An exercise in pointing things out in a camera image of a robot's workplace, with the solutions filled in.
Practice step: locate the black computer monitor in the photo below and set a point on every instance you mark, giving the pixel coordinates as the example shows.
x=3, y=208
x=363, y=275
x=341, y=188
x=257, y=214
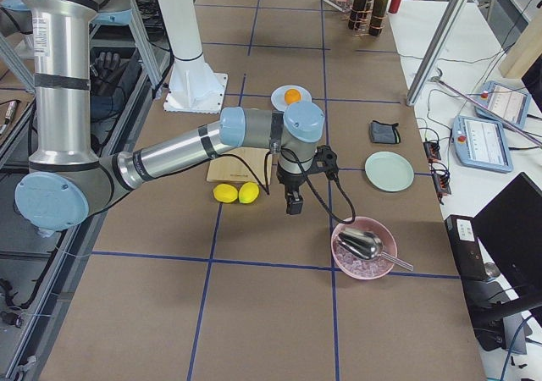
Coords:
x=509, y=228

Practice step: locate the yellow lemon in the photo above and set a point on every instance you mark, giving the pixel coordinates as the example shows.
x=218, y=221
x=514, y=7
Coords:
x=225, y=193
x=248, y=193

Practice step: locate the orange fruit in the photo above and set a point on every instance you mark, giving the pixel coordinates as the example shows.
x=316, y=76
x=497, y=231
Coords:
x=292, y=95

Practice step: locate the pink bowl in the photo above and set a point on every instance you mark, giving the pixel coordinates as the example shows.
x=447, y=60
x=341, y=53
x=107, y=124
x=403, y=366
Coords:
x=357, y=267

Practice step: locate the metal scoop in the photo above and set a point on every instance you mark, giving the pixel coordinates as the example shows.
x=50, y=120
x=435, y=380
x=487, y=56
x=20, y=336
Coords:
x=368, y=246

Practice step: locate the dark wine bottle upper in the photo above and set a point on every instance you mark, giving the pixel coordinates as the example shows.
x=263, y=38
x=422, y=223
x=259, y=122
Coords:
x=360, y=4

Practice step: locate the copper wire bottle rack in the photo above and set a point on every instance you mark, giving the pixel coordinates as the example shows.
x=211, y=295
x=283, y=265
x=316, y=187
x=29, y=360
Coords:
x=363, y=24

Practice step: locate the light green plate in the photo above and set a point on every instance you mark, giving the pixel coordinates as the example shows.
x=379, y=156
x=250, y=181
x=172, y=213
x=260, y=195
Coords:
x=389, y=171

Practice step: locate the near teach pendant tablet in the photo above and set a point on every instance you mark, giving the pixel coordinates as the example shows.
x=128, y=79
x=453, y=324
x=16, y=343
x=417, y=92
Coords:
x=481, y=143

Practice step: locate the wooden cutting board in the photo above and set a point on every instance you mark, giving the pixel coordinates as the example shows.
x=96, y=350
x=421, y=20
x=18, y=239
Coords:
x=230, y=169

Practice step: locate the upper yellow lemon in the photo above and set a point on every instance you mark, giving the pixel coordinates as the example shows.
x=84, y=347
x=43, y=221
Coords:
x=248, y=193

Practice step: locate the far teach pendant tablet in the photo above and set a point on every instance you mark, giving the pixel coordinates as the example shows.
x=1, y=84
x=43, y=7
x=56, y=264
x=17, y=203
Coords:
x=509, y=103

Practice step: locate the lower yellow lemon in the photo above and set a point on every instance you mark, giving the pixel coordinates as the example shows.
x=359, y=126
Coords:
x=225, y=193

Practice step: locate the white round plate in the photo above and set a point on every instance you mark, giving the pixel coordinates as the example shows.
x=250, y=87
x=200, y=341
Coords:
x=277, y=97

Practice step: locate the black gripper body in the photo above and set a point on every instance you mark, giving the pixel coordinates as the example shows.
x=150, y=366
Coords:
x=289, y=182

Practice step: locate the grey folded cloth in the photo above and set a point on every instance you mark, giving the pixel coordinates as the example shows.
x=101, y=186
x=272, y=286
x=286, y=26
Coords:
x=382, y=133

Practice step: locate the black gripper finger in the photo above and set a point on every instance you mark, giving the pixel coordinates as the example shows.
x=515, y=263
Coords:
x=294, y=202

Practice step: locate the teach pendant tablet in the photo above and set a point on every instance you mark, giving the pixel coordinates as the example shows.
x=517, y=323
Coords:
x=481, y=143
x=509, y=103

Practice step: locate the aluminium frame post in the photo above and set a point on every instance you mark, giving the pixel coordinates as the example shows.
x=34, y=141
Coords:
x=447, y=21

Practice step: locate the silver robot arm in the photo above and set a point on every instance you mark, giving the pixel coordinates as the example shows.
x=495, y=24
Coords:
x=68, y=182

